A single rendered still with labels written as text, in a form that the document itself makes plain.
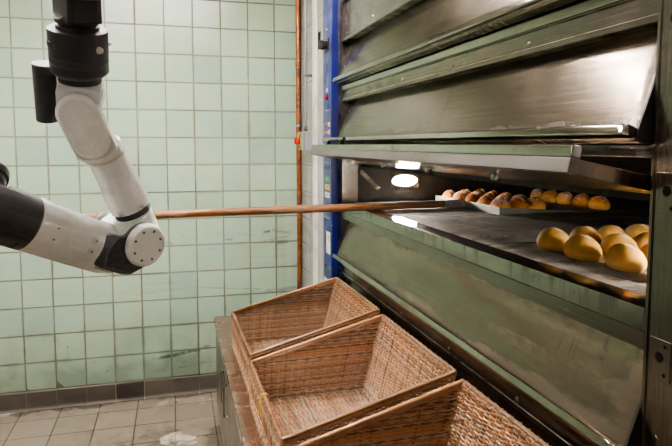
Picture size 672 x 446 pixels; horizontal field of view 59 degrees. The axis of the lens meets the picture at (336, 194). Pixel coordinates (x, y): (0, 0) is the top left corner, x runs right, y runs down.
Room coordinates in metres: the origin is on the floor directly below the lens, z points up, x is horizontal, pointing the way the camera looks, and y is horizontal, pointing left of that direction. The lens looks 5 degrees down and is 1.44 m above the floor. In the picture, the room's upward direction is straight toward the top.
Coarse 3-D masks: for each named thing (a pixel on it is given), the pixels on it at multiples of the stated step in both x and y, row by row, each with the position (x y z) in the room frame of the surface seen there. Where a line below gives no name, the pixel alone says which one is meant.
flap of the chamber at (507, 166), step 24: (408, 168) 2.00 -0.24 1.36; (432, 168) 1.65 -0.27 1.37; (456, 168) 1.40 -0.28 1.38; (480, 168) 1.22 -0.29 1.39; (504, 168) 1.08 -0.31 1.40; (528, 168) 1.01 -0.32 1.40; (552, 168) 0.94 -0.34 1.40; (576, 168) 0.91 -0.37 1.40; (600, 168) 0.92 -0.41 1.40; (648, 192) 0.97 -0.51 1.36
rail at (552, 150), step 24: (336, 144) 2.25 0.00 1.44; (360, 144) 1.96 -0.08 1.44; (384, 144) 1.73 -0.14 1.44; (408, 144) 1.56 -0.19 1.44; (432, 144) 1.41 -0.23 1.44; (456, 144) 1.29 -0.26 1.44; (480, 144) 1.19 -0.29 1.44; (504, 144) 1.10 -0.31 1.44; (528, 144) 1.03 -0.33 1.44; (552, 144) 0.96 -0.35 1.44
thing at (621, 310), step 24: (360, 216) 2.41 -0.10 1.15; (384, 216) 2.16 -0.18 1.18; (432, 240) 1.73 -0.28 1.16; (456, 240) 1.61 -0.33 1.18; (480, 264) 1.45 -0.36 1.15; (504, 264) 1.35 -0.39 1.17; (528, 264) 1.29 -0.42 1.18; (552, 288) 1.17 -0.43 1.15; (576, 288) 1.10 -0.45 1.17; (600, 288) 1.07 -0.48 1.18; (600, 312) 1.04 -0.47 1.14; (624, 312) 0.98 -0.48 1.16
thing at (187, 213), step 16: (224, 208) 2.19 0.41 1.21; (240, 208) 2.21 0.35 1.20; (256, 208) 2.22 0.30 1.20; (272, 208) 2.24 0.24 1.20; (288, 208) 2.25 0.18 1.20; (304, 208) 2.27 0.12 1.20; (320, 208) 2.28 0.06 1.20; (336, 208) 2.30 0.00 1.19; (352, 208) 2.32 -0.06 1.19; (368, 208) 2.34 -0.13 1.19; (384, 208) 2.36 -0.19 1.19; (400, 208) 2.38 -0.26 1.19; (416, 208) 2.40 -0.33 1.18
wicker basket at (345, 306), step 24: (312, 288) 2.58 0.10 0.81; (336, 288) 2.57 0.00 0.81; (240, 312) 2.50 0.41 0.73; (264, 312) 2.53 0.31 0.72; (288, 312) 2.56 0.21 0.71; (312, 312) 2.59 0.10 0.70; (336, 312) 2.49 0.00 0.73; (360, 312) 2.24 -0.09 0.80; (240, 336) 2.19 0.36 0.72; (264, 336) 2.52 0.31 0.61; (288, 336) 2.56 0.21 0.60; (312, 336) 2.03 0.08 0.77; (240, 360) 2.21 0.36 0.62; (360, 360) 2.13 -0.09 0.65; (336, 384) 2.06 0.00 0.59
